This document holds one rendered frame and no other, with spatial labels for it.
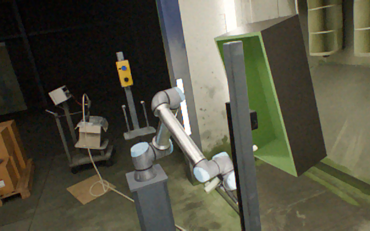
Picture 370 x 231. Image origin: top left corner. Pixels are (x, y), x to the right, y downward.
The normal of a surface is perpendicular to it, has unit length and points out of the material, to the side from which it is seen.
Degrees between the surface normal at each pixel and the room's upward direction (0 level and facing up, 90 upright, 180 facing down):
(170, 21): 90
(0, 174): 90
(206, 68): 90
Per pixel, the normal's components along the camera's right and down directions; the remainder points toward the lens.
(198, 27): 0.33, 0.22
